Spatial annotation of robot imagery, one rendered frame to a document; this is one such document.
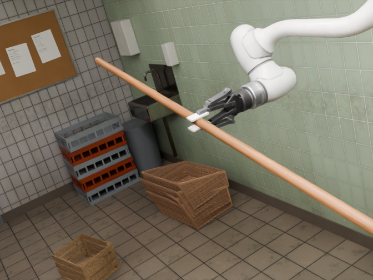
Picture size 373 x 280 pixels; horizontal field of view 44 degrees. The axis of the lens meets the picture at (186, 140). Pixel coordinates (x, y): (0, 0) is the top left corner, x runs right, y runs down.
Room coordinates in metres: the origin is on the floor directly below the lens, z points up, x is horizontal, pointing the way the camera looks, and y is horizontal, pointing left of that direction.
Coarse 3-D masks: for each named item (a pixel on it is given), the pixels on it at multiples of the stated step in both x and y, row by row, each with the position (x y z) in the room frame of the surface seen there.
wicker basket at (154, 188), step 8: (184, 168) 3.88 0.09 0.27; (200, 176) 3.72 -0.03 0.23; (144, 184) 3.65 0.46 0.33; (152, 184) 3.49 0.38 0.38; (224, 184) 3.44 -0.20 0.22; (160, 192) 3.47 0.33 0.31; (168, 192) 3.33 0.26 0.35; (176, 192) 3.20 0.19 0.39; (184, 200) 3.22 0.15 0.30; (216, 200) 3.38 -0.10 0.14; (192, 208) 3.24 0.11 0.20; (200, 208) 3.28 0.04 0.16; (192, 216) 3.23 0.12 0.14
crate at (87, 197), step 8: (136, 168) 4.54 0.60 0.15; (120, 176) 4.46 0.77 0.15; (128, 176) 4.49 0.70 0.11; (136, 176) 4.53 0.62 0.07; (104, 184) 4.37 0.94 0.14; (112, 184) 4.40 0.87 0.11; (120, 184) 4.56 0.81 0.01; (128, 184) 4.48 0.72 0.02; (80, 192) 4.45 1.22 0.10; (88, 192) 4.28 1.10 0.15; (96, 192) 4.31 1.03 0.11; (104, 192) 4.48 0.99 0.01; (112, 192) 4.39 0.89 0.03; (88, 200) 4.29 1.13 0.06; (96, 200) 4.30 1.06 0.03
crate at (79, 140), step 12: (84, 120) 4.78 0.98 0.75; (96, 120) 4.82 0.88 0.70; (108, 120) 4.86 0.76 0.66; (120, 120) 4.53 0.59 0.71; (60, 132) 4.64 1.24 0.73; (84, 132) 4.36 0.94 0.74; (96, 132) 4.68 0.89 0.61; (108, 132) 4.46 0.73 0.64; (60, 144) 4.56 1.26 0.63; (72, 144) 4.49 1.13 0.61; (84, 144) 4.34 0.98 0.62
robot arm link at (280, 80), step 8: (264, 64) 1.55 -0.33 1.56; (272, 64) 1.55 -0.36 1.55; (256, 72) 1.55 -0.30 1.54; (264, 72) 1.53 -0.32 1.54; (272, 72) 1.53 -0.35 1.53; (280, 72) 1.54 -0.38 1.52; (288, 72) 1.55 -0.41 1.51; (256, 80) 1.53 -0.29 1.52; (264, 80) 1.52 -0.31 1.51; (272, 80) 1.51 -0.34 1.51; (280, 80) 1.52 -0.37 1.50; (288, 80) 1.53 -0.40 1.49; (272, 88) 1.50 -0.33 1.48; (280, 88) 1.51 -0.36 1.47; (288, 88) 1.53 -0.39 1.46; (272, 96) 1.50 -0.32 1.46; (280, 96) 1.52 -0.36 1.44
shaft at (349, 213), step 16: (128, 80) 1.81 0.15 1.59; (160, 96) 1.61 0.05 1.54; (176, 112) 1.51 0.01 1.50; (192, 112) 1.46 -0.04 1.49; (208, 128) 1.34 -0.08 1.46; (240, 144) 1.22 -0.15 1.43; (256, 160) 1.15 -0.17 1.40; (272, 160) 1.12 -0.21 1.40; (288, 176) 1.05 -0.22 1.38; (304, 192) 1.00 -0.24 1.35; (320, 192) 0.96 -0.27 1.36; (336, 208) 0.91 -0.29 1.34; (352, 208) 0.89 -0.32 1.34; (368, 224) 0.84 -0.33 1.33
